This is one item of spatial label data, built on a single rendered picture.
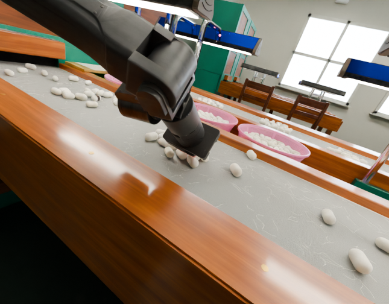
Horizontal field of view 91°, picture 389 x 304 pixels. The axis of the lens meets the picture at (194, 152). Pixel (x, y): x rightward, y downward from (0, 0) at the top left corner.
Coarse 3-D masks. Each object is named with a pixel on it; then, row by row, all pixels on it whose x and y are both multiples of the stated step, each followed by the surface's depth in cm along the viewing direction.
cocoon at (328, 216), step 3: (324, 210) 37; (327, 210) 37; (330, 210) 37; (321, 213) 38; (324, 213) 37; (327, 213) 36; (330, 213) 36; (333, 213) 37; (324, 216) 36; (327, 216) 36; (330, 216) 35; (333, 216) 35; (324, 219) 36; (327, 219) 35; (330, 219) 35; (333, 219) 35; (327, 222) 35; (330, 222) 35; (333, 222) 35
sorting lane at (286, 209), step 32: (0, 64) 72; (32, 96) 53; (96, 128) 46; (128, 128) 51; (160, 128) 57; (160, 160) 41; (224, 160) 49; (256, 160) 55; (192, 192) 34; (224, 192) 36; (256, 192) 39; (288, 192) 43; (320, 192) 47; (256, 224) 31; (288, 224) 33; (320, 224) 35; (352, 224) 38; (384, 224) 42; (320, 256) 28; (384, 256) 32; (352, 288) 25; (384, 288) 26
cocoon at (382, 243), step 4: (376, 240) 34; (380, 240) 33; (384, 240) 33; (388, 240) 33; (376, 244) 34; (380, 244) 33; (384, 244) 33; (388, 244) 33; (380, 248) 34; (384, 248) 33; (388, 248) 33; (388, 252) 33
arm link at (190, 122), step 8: (184, 104) 27; (192, 104) 28; (184, 112) 27; (192, 112) 28; (168, 120) 28; (176, 120) 27; (184, 120) 27; (192, 120) 29; (168, 128) 31; (176, 128) 29; (184, 128) 29; (192, 128) 31
